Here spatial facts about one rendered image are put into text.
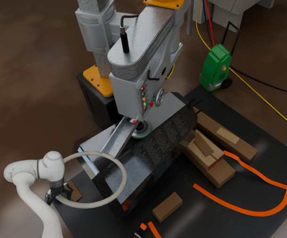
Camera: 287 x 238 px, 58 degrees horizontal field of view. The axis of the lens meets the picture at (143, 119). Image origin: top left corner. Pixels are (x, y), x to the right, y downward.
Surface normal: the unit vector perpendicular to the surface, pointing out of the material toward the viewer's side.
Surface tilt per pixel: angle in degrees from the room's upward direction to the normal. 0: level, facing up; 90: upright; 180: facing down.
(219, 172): 0
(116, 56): 0
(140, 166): 45
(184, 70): 0
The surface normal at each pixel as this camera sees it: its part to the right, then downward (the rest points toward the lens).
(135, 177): 0.40, -0.02
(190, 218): -0.08, -0.59
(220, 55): -0.57, -0.29
